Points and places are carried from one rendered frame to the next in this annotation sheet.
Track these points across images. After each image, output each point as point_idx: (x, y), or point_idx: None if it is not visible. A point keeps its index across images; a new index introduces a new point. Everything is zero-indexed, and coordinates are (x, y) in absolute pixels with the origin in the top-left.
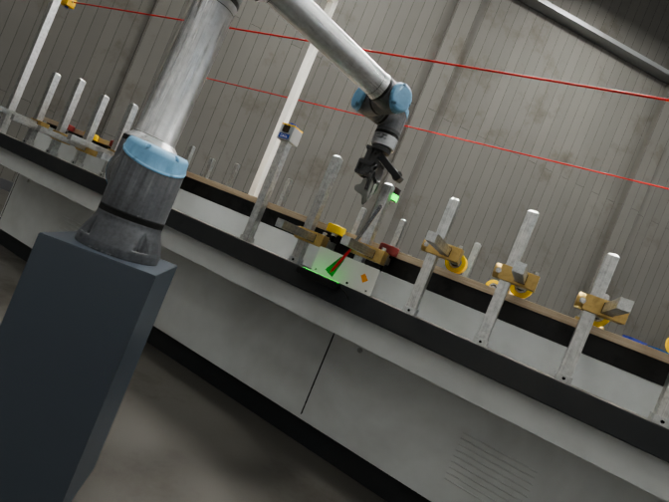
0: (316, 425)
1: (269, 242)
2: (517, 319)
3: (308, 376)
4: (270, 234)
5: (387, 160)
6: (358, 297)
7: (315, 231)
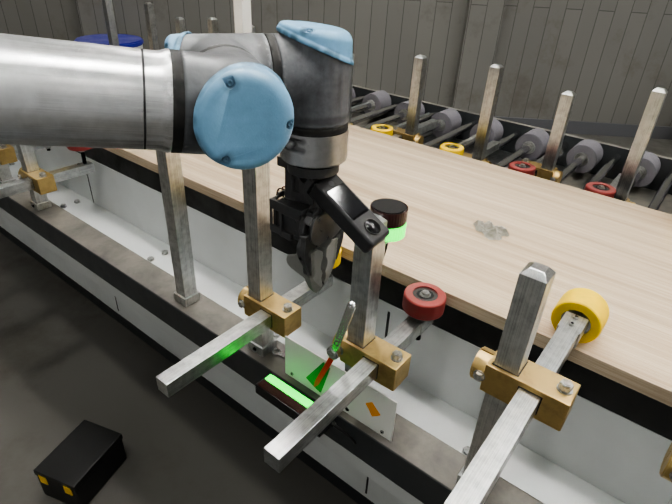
0: None
1: (241, 255)
2: None
3: None
4: (237, 242)
5: (331, 203)
6: (371, 444)
7: (297, 241)
